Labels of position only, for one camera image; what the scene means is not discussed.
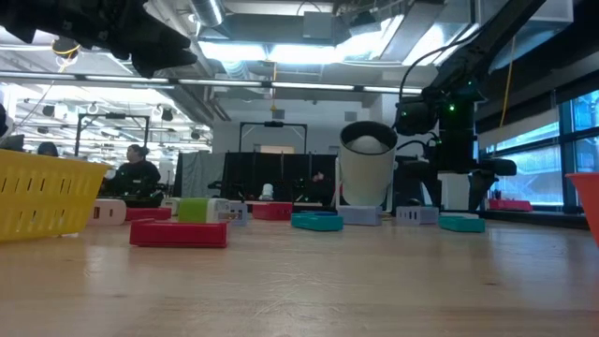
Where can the silver round air duct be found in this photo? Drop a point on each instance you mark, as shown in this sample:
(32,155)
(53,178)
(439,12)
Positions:
(208,11)

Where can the grey fabric partition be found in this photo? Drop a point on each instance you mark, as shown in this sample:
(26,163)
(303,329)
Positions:
(199,171)

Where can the black fabric partition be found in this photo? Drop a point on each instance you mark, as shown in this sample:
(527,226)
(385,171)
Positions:
(252,173)

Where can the teal digital clock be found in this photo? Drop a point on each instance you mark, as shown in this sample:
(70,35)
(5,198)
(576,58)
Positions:
(462,224)
(317,222)

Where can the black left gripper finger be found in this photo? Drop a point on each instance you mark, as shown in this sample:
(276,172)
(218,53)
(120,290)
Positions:
(156,60)
(161,38)

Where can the black monitor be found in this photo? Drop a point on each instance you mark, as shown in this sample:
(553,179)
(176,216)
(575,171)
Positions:
(11,144)

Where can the red bin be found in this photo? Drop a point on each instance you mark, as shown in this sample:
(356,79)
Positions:
(510,205)

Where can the orange plastic basket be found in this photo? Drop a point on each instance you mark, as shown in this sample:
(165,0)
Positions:
(587,201)

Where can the white cylindrical device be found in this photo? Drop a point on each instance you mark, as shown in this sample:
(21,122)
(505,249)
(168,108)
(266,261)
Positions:
(267,192)

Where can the red digital clock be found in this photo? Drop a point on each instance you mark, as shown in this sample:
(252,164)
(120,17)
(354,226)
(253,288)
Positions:
(179,234)
(149,214)

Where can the ceiling light strip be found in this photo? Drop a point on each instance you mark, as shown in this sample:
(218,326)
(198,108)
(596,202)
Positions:
(309,86)

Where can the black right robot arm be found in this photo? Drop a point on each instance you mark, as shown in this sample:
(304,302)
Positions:
(456,140)

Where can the grey ceiling box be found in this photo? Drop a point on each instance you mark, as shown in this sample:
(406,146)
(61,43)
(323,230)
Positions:
(317,25)

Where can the pink wall charger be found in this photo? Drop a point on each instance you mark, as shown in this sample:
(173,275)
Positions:
(106,212)

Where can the black partition frame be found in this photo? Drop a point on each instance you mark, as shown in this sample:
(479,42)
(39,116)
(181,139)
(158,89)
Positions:
(273,124)

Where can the red rectangular box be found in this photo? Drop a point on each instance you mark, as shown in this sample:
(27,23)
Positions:
(272,211)

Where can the green and white charger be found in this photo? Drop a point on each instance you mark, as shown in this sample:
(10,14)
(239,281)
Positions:
(201,210)

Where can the black rig frame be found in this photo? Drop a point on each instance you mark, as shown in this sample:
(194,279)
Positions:
(114,115)

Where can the yellow plastic basket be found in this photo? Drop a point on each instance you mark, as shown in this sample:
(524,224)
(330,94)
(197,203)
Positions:
(47,196)

